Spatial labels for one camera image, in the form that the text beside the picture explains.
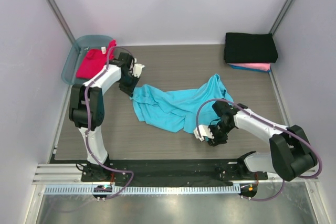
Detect folded blue t-shirt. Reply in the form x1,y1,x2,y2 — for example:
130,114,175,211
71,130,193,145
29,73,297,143
229,65,271,73

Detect white slotted cable duct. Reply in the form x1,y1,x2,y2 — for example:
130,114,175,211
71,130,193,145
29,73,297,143
44,184,240,195

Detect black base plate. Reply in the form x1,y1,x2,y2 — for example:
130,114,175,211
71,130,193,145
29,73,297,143
81,159,268,187

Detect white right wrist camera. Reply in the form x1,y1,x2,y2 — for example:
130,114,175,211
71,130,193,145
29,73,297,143
193,125,213,142

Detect cyan t-shirt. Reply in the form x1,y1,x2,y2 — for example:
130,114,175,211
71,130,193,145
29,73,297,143
131,74,233,134

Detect folded pink t-shirt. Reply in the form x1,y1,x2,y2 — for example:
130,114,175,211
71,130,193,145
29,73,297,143
229,63,270,71

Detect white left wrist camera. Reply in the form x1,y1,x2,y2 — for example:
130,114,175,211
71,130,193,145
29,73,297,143
132,63,145,78

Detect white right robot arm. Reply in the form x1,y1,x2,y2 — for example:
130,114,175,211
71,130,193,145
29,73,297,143
205,99,322,182

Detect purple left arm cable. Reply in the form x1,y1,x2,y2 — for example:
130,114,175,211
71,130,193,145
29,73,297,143
83,46,134,200

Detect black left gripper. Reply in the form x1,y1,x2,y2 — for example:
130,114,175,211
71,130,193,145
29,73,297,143
119,72,140,98

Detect red t-shirt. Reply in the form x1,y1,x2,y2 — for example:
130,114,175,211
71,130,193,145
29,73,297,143
76,40,117,80

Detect clear blue plastic bin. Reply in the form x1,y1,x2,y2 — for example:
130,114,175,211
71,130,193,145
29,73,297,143
61,35,112,86

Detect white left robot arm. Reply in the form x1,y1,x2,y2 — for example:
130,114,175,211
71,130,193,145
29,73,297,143
69,52,144,182

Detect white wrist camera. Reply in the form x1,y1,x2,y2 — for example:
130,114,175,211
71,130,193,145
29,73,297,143
193,125,213,142
132,63,145,78

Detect folded black t-shirt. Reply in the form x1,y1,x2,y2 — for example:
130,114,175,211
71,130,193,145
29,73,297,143
224,33,278,63

